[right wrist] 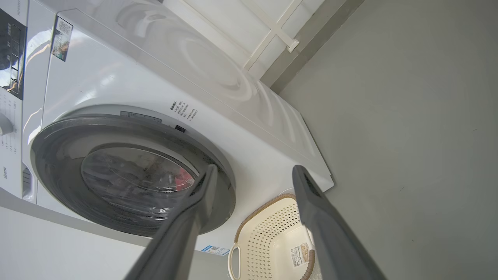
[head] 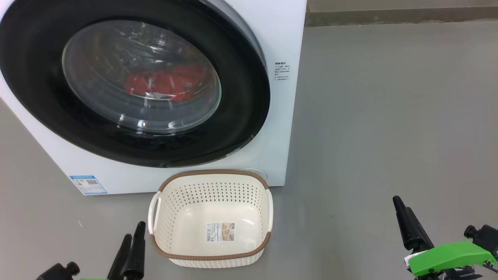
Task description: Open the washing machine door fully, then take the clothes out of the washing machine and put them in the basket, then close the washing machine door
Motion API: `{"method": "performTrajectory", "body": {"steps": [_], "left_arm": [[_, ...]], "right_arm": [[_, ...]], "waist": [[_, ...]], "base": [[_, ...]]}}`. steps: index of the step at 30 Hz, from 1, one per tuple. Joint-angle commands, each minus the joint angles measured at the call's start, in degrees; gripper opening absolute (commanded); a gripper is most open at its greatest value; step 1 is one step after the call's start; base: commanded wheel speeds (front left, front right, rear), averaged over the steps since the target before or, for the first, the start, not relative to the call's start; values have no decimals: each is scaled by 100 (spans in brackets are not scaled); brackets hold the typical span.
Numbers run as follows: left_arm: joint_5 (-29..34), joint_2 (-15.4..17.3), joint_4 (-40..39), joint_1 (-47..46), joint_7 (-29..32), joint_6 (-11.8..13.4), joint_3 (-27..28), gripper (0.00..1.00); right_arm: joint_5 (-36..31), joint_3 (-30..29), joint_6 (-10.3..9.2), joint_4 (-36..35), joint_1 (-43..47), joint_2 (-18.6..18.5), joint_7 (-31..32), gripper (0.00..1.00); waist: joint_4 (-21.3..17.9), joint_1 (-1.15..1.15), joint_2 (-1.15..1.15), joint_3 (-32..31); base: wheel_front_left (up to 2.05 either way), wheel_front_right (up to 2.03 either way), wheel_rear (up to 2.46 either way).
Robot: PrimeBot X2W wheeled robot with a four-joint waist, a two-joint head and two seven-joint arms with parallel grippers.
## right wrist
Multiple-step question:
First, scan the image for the white metal railing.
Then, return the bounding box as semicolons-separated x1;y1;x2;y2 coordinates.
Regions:
161;0;305;80

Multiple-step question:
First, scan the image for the glass washing machine door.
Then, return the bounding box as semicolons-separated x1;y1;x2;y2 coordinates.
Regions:
30;114;237;238

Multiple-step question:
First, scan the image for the QR code sticker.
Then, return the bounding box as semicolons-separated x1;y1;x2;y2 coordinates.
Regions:
51;16;74;62

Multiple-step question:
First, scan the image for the cream perforated laundry basket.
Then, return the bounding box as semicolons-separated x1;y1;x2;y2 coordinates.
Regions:
228;194;324;280

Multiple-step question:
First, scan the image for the blue energy label sticker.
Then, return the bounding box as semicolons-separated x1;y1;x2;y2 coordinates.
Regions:
201;245;230;257

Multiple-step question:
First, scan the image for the washing machine display panel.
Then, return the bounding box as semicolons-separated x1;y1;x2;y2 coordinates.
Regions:
0;8;27;100

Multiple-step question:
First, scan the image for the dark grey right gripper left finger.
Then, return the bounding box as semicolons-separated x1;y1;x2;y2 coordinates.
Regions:
124;164;218;280

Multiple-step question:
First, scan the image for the printed product label sticker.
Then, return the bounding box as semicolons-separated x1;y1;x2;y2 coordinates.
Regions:
291;243;312;269

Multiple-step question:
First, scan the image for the red and white garment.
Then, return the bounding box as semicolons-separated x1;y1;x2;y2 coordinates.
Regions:
174;168;196;192

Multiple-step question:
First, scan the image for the white front-load washing machine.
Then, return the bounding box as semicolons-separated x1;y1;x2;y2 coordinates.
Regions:
0;0;335;258

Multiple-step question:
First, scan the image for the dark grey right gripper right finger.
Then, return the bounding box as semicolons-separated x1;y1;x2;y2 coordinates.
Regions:
292;165;386;280

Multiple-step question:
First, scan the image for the grey control knob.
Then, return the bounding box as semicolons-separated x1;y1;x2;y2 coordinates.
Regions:
0;112;14;136

